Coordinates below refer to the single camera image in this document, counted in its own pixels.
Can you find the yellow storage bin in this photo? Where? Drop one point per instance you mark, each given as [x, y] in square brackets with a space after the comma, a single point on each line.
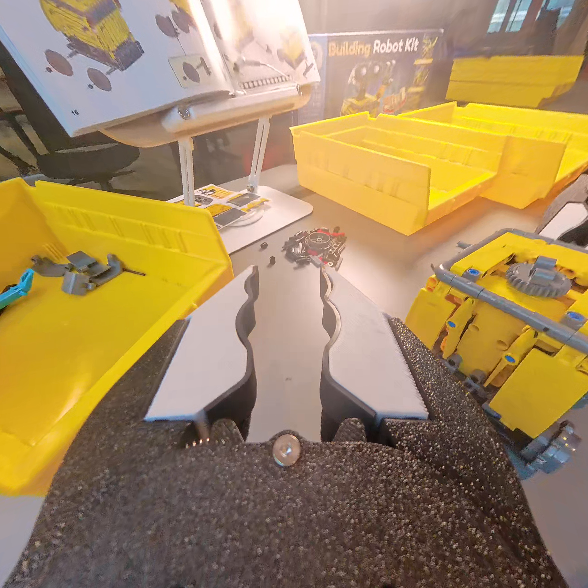
[542, 161]
[367, 175]
[83, 367]
[514, 83]

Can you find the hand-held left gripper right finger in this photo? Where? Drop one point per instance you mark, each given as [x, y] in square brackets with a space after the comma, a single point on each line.
[377, 367]

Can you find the printed cardboard toy box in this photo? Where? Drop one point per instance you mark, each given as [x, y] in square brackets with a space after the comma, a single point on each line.
[377, 73]

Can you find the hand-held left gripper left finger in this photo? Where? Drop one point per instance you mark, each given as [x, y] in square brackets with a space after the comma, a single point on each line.
[207, 367]

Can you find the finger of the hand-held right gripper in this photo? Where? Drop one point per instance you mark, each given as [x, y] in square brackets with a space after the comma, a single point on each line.
[565, 220]

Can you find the teal brick separator tool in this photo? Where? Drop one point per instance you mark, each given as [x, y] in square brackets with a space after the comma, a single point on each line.
[14, 289]

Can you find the pile of grey brick pieces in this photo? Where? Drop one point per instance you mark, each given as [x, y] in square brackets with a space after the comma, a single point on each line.
[83, 271]

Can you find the building windows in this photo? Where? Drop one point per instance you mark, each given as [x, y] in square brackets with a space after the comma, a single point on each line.
[537, 23]

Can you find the grey desk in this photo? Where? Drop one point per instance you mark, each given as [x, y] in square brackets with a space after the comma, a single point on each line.
[386, 266]

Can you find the building instruction booklet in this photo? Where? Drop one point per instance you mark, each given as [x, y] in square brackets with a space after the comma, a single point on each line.
[138, 55]

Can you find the yellow toy brick vehicle model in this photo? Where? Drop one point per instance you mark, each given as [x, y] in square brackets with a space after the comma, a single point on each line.
[496, 331]

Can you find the yellow printed sticker sheet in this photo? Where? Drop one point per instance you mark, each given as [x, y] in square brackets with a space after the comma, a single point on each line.
[230, 204]

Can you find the pile of black brick parts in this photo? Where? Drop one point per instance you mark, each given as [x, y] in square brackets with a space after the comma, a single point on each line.
[314, 246]

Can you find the black office chair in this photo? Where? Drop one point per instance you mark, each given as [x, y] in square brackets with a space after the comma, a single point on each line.
[73, 161]

